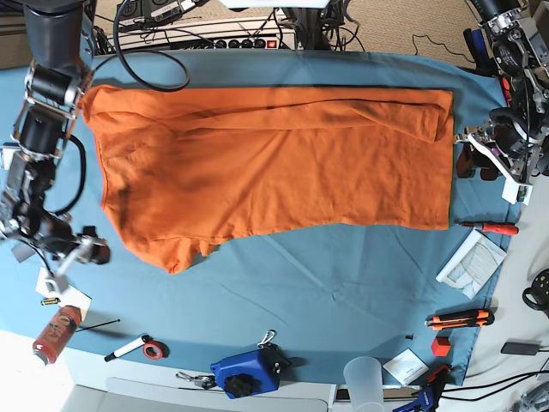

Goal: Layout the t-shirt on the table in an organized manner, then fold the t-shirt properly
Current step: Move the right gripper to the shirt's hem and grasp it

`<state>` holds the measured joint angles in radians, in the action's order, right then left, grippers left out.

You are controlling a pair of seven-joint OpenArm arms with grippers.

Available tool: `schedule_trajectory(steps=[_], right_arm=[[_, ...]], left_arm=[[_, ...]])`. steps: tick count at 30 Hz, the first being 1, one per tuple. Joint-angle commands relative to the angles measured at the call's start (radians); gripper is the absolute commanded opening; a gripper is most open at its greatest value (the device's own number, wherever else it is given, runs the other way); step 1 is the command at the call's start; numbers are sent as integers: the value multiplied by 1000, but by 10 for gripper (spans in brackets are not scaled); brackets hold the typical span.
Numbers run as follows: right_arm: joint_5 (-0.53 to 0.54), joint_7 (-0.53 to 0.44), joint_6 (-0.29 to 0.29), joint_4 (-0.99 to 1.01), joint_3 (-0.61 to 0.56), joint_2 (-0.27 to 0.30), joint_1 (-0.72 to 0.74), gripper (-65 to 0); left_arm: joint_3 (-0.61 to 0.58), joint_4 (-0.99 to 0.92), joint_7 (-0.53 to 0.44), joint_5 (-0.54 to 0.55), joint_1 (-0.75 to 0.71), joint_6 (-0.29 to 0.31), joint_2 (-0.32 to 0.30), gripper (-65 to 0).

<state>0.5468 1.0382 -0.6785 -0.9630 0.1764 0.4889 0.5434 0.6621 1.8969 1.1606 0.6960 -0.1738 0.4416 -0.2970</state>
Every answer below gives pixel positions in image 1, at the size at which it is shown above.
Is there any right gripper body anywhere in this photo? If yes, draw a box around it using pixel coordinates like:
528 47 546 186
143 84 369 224
45 228 108 278

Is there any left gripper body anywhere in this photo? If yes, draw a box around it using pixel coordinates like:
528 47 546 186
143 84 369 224
454 122 534 204

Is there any orange t-shirt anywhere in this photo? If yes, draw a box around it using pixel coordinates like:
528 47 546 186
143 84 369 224
81 85 454 274

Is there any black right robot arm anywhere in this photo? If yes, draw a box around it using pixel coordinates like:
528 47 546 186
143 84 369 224
1 1 110 294

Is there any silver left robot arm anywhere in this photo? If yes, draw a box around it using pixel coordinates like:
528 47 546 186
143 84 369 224
455 1 548 205

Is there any red screwdriver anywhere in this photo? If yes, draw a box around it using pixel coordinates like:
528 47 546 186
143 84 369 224
455 221 519 236

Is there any AA battery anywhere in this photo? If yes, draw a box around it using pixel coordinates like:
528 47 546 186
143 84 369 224
40 297 60 306

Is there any grey remote control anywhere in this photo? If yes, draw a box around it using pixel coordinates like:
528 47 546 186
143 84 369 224
11 242 35 263

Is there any white paper booklet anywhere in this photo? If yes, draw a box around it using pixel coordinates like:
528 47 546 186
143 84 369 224
436 229 507 300

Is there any black white marker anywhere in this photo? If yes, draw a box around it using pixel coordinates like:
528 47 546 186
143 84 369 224
104 335 151 362

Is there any red tape roll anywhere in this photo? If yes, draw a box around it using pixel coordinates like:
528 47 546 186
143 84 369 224
142 340 166 361

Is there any white box with barcode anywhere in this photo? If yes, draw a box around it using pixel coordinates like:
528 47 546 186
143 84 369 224
1 142 18 170

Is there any orange black utility knife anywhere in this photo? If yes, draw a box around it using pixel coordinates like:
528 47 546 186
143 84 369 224
425 309 495 331

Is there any blue table cloth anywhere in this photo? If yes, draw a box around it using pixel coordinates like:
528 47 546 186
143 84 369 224
0 51 533 387

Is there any red cube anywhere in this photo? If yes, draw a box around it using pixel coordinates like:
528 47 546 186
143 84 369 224
431 336 451 357

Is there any silver carabiner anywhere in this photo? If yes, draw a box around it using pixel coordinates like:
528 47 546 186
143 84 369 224
256 330 277 349

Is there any blue plastic device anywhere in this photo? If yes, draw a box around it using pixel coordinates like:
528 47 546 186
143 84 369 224
210 344 292 399

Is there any small white note card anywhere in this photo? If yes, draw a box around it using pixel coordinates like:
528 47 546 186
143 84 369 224
383 348 428 385

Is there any blue clamp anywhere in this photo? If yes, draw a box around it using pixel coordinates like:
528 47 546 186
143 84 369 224
393 364 451 412

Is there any translucent plastic cup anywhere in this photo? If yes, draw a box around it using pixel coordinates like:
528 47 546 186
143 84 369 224
343 356 384 412

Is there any power strip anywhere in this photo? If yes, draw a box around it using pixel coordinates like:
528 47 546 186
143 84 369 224
119 33 293 50

